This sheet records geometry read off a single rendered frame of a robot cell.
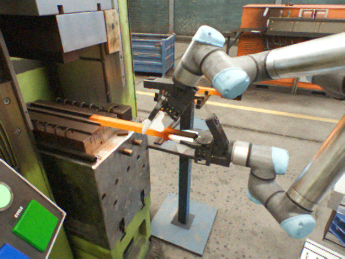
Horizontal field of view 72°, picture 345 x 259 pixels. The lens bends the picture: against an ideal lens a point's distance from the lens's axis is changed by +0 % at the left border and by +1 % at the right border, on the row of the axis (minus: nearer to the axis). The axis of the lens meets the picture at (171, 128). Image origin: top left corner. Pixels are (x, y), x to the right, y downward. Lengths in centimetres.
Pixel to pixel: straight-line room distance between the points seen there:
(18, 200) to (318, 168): 67
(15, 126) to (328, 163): 86
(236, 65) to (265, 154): 28
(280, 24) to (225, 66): 348
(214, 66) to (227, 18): 777
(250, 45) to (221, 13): 426
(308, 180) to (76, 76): 105
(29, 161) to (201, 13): 794
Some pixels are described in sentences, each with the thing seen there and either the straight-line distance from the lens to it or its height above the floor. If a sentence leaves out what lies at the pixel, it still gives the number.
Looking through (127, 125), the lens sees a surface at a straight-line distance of 85.
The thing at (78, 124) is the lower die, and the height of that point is 99.
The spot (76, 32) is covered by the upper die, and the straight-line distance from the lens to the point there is 79.
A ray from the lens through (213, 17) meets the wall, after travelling 843.
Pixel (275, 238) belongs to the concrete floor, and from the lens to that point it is 187.
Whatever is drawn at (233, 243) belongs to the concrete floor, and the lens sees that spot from 177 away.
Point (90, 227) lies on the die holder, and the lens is 117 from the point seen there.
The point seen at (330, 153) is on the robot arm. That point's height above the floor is 108.
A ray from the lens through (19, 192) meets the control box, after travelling 58.
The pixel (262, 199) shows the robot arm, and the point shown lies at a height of 89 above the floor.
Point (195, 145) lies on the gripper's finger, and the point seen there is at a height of 101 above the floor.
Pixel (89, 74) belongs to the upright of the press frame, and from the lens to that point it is 120.
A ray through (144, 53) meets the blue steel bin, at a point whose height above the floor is 44.
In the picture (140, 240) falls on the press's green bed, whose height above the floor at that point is 16.
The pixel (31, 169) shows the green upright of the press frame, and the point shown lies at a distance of 94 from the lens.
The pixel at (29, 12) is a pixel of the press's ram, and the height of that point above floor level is 137.
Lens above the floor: 141
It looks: 29 degrees down
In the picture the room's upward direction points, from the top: straight up
